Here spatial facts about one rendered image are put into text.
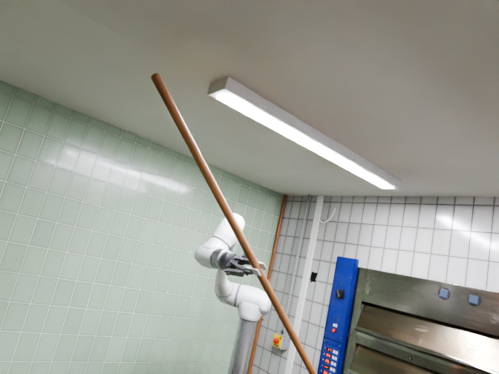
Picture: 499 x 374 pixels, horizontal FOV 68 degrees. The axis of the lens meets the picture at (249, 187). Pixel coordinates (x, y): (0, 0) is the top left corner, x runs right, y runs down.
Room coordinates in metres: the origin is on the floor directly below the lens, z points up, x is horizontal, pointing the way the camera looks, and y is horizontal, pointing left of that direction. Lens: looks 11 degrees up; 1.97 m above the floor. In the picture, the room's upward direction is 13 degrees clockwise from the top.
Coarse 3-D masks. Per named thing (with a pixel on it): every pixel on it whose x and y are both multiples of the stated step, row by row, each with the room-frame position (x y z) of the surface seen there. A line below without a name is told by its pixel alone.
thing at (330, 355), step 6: (324, 348) 2.62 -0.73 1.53; (330, 348) 2.59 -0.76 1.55; (336, 348) 2.55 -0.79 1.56; (324, 354) 2.62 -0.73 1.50; (330, 354) 2.58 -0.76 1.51; (336, 354) 2.54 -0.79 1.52; (324, 360) 2.61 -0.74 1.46; (330, 360) 2.57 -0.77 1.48; (336, 360) 2.54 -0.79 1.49; (324, 366) 2.60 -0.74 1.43; (330, 366) 2.57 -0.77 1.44; (336, 366) 2.53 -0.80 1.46; (324, 372) 2.60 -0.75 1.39; (330, 372) 2.56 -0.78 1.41
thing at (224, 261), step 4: (228, 252) 1.62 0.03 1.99; (224, 256) 1.60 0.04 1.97; (228, 256) 1.60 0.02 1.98; (232, 256) 1.61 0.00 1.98; (240, 256) 1.59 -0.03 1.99; (220, 260) 1.61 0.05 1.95; (224, 260) 1.59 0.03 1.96; (228, 260) 1.60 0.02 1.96; (236, 260) 1.58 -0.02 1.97; (240, 260) 1.57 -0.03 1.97; (224, 264) 1.60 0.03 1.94; (228, 264) 1.58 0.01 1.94; (232, 264) 1.57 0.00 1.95; (240, 264) 1.58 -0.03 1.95; (224, 268) 1.61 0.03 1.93; (232, 268) 1.57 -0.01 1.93
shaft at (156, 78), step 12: (156, 84) 1.11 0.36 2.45; (168, 96) 1.13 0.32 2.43; (168, 108) 1.15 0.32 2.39; (180, 120) 1.17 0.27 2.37; (180, 132) 1.19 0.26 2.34; (192, 144) 1.21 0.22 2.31; (192, 156) 1.24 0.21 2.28; (204, 168) 1.26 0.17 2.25; (216, 192) 1.30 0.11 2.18; (228, 216) 1.35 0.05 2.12; (240, 228) 1.39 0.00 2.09; (240, 240) 1.40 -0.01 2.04; (252, 252) 1.44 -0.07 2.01; (252, 264) 1.46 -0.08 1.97; (264, 276) 1.49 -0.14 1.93; (264, 288) 1.51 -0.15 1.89; (276, 300) 1.55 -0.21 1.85; (276, 312) 1.58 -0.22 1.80; (288, 324) 1.61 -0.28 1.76; (300, 348) 1.67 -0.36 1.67; (312, 372) 1.74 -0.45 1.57
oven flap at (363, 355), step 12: (360, 348) 2.48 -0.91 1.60; (360, 360) 2.44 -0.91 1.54; (372, 360) 2.39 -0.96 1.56; (384, 360) 2.34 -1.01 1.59; (396, 360) 2.29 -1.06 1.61; (348, 372) 2.44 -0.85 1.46; (360, 372) 2.41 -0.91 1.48; (372, 372) 2.36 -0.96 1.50; (384, 372) 2.31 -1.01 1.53; (396, 372) 2.26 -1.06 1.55; (408, 372) 2.21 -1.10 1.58; (420, 372) 2.17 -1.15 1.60; (432, 372) 2.13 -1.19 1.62
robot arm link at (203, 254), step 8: (208, 240) 1.74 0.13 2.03; (216, 240) 1.71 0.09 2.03; (200, 248) 1.73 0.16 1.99; (208, 248) 1.69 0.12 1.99; (216, 248) 1.69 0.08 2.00; (224, 248) 1.71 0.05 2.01; (200, 256) 1.71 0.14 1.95; (208, 256) 1.67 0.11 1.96; (200, 264) 1.77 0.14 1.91; (208, 264) 1.69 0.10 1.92
